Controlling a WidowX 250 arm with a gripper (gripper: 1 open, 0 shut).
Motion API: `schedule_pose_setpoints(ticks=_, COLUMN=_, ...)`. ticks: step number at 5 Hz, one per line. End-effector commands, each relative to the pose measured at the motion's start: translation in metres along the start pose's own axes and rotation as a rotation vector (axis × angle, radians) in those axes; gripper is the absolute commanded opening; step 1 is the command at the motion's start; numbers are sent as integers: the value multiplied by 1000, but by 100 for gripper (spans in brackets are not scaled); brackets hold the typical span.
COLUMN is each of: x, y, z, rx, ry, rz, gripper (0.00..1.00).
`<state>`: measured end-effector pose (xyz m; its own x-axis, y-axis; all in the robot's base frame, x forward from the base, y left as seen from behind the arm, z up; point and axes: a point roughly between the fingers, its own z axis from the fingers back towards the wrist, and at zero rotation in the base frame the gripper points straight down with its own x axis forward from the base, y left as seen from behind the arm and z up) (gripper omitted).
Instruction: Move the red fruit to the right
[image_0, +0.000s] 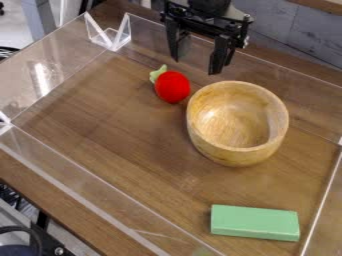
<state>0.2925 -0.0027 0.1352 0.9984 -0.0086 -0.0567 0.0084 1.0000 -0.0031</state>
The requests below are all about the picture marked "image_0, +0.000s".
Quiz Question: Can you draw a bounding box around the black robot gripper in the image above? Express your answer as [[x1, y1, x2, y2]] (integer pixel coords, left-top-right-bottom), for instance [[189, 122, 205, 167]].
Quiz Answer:
[[160, 0, 254, 75]]

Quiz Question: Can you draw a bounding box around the light wooden bowl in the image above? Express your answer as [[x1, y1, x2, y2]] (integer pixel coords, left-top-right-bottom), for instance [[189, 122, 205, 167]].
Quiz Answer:
[[185, 81, 290, 167]]

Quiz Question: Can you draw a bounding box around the green rectangular block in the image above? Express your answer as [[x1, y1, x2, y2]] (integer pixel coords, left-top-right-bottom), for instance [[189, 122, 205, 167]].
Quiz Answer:
[[209, 204, 300, 242]]

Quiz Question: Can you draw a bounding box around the clear acrylic tray enclosure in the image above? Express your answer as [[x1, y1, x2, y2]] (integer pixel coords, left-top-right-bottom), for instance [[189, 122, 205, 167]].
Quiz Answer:
[[0, 14, 342, 256]]

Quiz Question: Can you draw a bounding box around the black metal table bracket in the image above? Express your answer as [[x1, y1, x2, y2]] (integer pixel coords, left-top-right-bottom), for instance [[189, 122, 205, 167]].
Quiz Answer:
[[30, 212, 76, 256]]

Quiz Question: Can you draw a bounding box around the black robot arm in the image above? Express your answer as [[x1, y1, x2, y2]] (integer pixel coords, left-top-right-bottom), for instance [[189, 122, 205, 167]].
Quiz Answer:
[[160, 0, 254, 75]]

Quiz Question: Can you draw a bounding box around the red felt fruit green stem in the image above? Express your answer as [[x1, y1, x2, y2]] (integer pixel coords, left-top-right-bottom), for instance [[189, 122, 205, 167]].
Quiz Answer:
[[149, 64, 191, 104]]

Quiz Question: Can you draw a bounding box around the black cable lower left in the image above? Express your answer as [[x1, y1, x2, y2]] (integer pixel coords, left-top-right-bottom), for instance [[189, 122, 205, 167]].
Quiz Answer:
[[0, 225, 44, 256]]

